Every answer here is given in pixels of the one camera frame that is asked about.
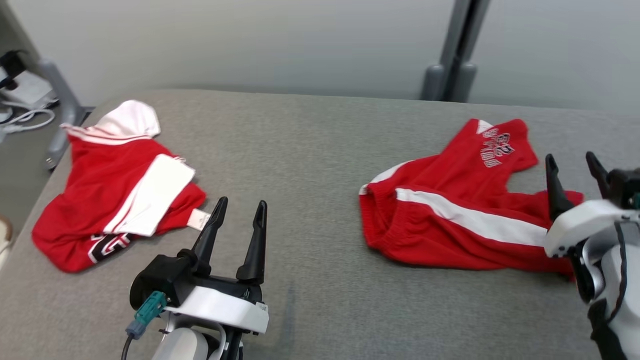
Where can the red white Bulls jersey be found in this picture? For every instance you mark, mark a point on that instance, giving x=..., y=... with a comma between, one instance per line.
x=95, y=190

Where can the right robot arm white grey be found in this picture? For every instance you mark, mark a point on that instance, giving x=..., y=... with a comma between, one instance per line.
x=625, y=300

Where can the grey metal support leg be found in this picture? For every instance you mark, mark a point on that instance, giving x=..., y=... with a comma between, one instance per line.
x=60, y=85

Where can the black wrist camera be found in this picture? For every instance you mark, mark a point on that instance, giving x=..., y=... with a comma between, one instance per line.
x=160, y=280
x=625, y=187

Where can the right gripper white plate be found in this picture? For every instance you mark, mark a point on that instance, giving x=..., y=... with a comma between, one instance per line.
x=585, y=222

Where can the grey fabric sofa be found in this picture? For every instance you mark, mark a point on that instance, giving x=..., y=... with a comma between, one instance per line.
x=310, y=175

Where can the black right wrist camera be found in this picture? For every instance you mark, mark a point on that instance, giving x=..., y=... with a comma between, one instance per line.
x=625, y=187

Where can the black power adapter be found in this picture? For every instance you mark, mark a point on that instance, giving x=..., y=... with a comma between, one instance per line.
x=11, y=65

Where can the white power strip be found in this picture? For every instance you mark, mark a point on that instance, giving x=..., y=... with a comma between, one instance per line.
x=30, y=90

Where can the red shorts with white stripe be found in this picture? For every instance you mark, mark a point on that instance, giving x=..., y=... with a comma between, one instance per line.
x=440, y=240

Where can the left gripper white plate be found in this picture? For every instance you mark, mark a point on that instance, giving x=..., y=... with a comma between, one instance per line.
x=220, y=310

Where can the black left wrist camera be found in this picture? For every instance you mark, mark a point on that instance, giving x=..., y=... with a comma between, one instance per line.
x=160, y=280

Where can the grey partition post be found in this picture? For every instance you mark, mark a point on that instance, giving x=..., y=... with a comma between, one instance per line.
x=434, y=82

